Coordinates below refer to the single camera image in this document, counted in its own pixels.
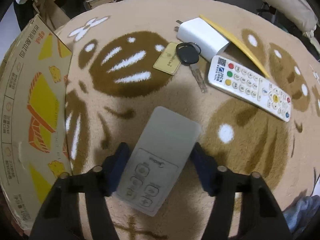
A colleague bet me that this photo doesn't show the white air conditioner remote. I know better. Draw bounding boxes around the white air conditioner remote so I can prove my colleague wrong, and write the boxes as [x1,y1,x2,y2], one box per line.
[116,106,201,217]

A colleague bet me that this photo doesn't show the white TV remote coloured buttons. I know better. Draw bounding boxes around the white TV remote coloured buttons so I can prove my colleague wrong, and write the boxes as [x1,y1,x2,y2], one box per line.
[208,55,291,122]

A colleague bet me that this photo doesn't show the cardboard box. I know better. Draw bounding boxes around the cardboard box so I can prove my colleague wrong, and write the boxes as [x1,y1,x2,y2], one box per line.
[1,16,72,230]

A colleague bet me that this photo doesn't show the white power adapter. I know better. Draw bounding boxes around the white power adapter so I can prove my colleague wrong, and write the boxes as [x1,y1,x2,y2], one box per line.
[176,17,230,62]

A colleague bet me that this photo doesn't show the black single car key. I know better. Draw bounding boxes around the black single car key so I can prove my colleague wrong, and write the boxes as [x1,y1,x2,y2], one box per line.
[175,42,207,93]

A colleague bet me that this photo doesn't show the gold card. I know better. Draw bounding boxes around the gold card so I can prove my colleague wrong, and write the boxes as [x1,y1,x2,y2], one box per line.
[153,42,181,75]

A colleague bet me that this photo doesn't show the yellow flat book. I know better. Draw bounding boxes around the yellow flat book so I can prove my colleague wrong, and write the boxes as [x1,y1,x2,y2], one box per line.
[199,14,271,79]

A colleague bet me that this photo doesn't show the beige tote bag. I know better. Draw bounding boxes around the beige tote bag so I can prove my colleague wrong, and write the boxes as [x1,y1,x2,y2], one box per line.
[33,0,70,30]

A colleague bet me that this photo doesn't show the cream office chair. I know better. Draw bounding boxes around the cream office chair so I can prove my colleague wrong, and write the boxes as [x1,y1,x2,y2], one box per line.
[262,0,318,39]

